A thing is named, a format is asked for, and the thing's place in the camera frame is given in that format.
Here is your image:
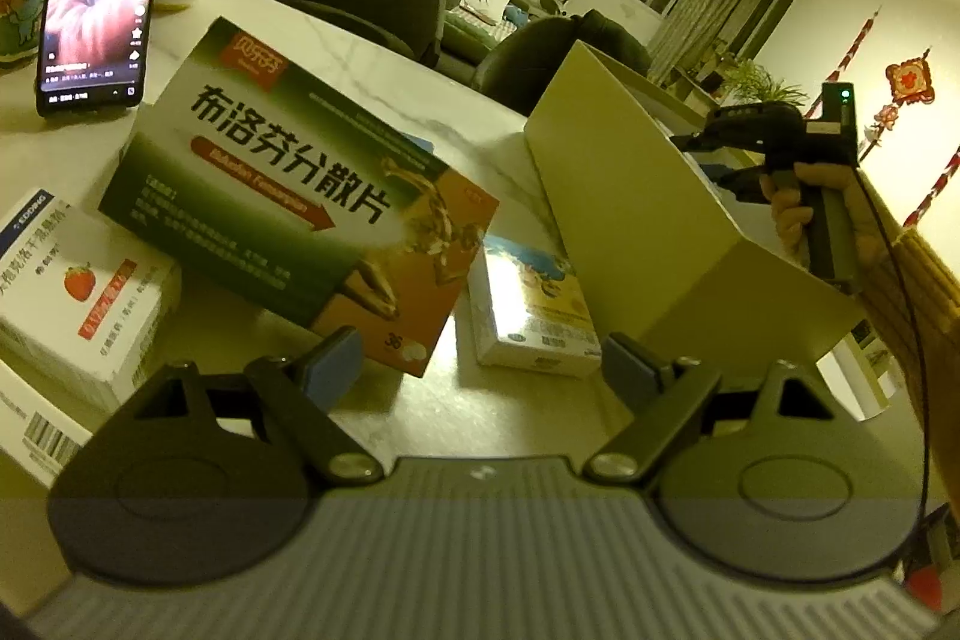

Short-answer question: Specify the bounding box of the red knot wall ornament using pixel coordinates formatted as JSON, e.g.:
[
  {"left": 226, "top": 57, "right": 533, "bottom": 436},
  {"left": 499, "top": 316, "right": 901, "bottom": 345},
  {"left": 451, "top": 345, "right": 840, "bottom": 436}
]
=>
[{"left": 870, "top": 47, "right": 936, "bottom": 161}]

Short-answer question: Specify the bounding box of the large cardboard box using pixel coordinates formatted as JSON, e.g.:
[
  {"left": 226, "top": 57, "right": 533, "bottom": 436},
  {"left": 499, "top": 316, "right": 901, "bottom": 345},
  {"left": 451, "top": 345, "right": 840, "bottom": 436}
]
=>
[{"left": 523, "top": 40, "right": 891, "bottom": 380}]

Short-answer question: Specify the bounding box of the white barcode medicine box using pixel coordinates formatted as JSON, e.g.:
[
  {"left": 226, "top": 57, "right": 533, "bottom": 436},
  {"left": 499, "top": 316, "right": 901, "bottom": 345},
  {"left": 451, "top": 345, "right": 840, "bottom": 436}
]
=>
[{"left": 0, "top": 359, "right": 95, "bottom": 487}]

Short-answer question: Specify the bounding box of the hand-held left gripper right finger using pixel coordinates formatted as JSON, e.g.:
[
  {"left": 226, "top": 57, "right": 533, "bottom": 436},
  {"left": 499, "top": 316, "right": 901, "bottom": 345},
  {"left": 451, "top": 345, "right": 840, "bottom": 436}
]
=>
[{"left": 581, "top": 331, "right": 839, "bottom": 486}]

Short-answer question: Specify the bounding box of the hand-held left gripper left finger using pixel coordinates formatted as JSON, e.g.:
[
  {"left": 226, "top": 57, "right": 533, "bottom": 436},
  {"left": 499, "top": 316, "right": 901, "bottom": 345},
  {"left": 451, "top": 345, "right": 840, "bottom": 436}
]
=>
[{"left": 131, "top": 325, "right": 385, "bottom": 488}]

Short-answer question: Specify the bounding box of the red firecracker string decoration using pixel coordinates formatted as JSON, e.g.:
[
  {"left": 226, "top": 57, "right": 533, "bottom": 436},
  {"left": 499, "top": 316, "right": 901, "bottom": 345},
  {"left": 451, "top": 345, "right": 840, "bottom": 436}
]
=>
[
  {"left": 832, "top": 6, "right": 884, "bottom": 80},
  {"left": 904, "top": 145, "right": 960, "bottom": 230}
]

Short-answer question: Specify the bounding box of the white strawberry medicine box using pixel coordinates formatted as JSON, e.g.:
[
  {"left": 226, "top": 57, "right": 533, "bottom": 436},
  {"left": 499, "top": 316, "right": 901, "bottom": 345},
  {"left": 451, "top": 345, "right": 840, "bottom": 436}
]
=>
[{"left": 0, "top": 188, "right": 183, "bottom": 412}]

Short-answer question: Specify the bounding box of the grey sofa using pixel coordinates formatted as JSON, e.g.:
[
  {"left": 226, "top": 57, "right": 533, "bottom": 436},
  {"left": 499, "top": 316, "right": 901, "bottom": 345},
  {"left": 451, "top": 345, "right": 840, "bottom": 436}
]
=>
[{"left": 405, "top": 0, "right": 545, "bottom": 80}]

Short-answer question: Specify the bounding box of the person's right hand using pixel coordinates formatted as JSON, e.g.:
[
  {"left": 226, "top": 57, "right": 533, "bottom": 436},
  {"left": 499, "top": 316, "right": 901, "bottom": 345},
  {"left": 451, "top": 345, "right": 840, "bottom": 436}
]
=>
[{"left": 757, "top": 160, "right": 891, "bottom": 272}]

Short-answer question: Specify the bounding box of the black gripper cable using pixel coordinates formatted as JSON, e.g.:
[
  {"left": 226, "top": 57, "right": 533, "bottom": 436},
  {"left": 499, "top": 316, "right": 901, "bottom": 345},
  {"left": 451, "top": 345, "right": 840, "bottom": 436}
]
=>
[{"left": 853, "top": 166, "right": 942, "bottom": 540}]

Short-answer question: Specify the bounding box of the white marble desktop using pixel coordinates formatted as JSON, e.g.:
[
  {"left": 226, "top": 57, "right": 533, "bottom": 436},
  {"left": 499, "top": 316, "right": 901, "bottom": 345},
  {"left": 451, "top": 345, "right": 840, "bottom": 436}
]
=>
[{"left": 0, "top": 0, "right": 676, "bottom": 487}]

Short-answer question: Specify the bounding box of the yellow blue cartoon medicine box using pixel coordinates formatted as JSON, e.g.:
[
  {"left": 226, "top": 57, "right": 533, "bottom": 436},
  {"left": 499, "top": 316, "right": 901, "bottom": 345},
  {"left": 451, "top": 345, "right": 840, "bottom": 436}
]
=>
[{"left": 469, "top": 233, "right": 602, "bottom": 378}]

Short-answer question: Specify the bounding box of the green orange medicine box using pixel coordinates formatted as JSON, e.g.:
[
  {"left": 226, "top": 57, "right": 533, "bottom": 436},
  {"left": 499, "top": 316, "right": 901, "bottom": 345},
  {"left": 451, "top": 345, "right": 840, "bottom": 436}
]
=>
[{"left": 97, "top": 16, "right": 502, "bottom": 378}]

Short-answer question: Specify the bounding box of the green potted plant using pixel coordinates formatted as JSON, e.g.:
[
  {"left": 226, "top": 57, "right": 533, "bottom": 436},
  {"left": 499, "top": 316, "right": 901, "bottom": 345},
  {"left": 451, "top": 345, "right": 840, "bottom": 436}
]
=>
[{"left": 720, "top": 55, "right": 809, "bottom": 107}]

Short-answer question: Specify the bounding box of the patterned curtain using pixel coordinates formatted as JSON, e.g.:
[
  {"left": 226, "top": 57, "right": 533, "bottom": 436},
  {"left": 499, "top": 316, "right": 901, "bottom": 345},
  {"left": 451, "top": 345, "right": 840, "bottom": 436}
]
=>
[{"left": 649, "top": 0, "right": 801, "bottom": 86}]

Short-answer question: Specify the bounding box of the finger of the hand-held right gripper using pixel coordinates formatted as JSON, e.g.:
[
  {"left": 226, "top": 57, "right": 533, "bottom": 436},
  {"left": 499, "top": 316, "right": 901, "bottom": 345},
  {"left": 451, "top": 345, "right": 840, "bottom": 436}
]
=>
[
  {"left": 715, "top": 170, "right": 771, "bottom": 206},
  {"left": 669, "top": 130, "right": 725, "bottom": 156}
]

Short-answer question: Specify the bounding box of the white cardboard box lid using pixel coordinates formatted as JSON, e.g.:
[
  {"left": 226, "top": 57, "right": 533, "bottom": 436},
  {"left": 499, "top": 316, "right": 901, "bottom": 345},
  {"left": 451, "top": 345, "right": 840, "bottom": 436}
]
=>
[{"left": 814, "top": 319, "right": 910, "bottom": 425}]

